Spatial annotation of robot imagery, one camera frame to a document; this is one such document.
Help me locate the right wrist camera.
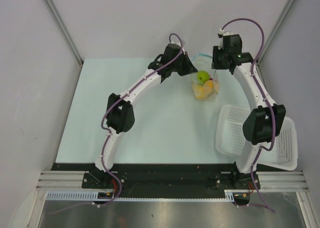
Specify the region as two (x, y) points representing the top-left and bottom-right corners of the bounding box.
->
(217, 28), (233, 49)

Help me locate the white cable duct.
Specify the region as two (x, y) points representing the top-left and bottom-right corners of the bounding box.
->
(46, 189), (237, 203)

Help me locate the white perforated plastic basket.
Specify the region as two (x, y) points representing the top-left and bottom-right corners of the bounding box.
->
(215, 104), (298, 171)

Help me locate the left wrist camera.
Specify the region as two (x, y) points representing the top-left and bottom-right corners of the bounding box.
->
(179, 39), (186, 54)

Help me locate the green fake apple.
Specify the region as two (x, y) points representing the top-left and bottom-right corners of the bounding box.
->
(196, 70), (211, 84)

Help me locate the right aluminium corner post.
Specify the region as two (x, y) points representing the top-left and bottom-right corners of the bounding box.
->
(257, 0), (303, 61)

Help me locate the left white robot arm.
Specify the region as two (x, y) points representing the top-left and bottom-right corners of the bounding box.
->
(89, 41), (198, 188)

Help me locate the yellow fake banana bunch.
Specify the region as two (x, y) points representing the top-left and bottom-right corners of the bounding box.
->
(192, 84), (213, 100)

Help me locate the left aluminium corner post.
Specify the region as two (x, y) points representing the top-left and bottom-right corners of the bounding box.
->
(36, 0), (84, 65)

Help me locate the orange fake fruit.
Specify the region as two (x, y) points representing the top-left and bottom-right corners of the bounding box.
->
(203, 80), (220, 94)

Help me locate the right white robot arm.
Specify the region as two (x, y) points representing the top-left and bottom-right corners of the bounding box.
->
(211, 31), (286, 189)

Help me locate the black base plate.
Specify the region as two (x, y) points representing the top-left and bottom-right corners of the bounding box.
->
(51, 163), (261, 190)

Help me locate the aluminium corner post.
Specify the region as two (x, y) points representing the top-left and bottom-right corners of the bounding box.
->
(257, 0), (303, 61)
(36, 0), (84, 65)

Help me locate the aluminium frame rail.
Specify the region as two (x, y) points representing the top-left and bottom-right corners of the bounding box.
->
(36, 171), (309, 192)

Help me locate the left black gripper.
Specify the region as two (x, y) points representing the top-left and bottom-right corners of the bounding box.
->
(170, 51), (197, 77)

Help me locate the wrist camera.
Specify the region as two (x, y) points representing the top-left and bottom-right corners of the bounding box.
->
(217, 28), (233, 49)
(179, 39), (186, 54)

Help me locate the clear zip top bag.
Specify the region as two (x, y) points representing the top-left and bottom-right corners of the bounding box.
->
(190, 53), (220, 102)

